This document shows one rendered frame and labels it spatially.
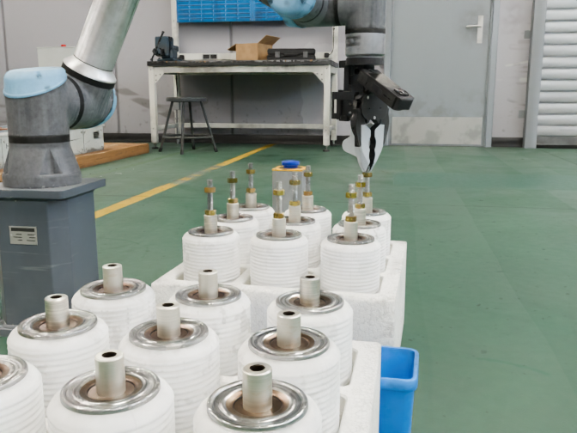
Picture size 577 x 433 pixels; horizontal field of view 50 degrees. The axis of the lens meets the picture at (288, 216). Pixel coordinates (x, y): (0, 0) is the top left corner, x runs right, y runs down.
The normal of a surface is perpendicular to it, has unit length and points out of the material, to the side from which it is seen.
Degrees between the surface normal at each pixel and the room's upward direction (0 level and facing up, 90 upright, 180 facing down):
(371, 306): 90
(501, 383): 0
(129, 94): 90
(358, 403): 0
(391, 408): 92
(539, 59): 90
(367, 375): 0
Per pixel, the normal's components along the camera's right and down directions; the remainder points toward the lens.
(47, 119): 0.61, 0.15
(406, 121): -0.17, 0.19
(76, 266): 0.99, 0.04
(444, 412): 0.00, -0.98
